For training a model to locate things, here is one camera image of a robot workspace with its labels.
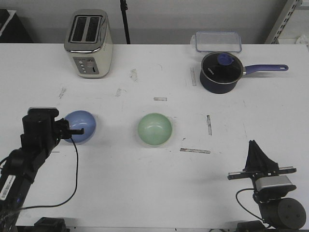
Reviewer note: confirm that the green bowl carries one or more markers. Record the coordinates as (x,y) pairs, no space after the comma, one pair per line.
(154,129)

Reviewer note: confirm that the clear plastic food container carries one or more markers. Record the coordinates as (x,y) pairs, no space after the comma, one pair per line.
(211,41)

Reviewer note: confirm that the glass pot lid blue knob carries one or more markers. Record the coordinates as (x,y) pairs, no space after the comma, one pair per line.
(221,68)

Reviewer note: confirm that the white crumpled cloth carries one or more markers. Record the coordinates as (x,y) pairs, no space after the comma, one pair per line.
(303,39)

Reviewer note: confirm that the blue bowl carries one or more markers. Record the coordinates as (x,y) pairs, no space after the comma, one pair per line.
(81,120)

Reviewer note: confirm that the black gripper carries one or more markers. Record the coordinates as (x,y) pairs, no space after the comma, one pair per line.
(257,160)
(43,133)

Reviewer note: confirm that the dark blue saucepan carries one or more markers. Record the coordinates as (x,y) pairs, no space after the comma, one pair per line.
(225,88)

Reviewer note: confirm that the silver two-slot toaster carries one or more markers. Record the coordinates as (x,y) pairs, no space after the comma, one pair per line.
(88,43)

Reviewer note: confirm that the black tripod pole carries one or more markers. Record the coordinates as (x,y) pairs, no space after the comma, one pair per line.
(124,8)

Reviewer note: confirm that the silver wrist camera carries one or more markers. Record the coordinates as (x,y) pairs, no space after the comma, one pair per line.
(272,181)
(33,109)

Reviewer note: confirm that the grey metal shelf upright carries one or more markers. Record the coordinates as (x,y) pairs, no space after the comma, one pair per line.
(282,20)

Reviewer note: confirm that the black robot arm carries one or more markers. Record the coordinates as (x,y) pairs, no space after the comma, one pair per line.
(17,175)
(278,213)

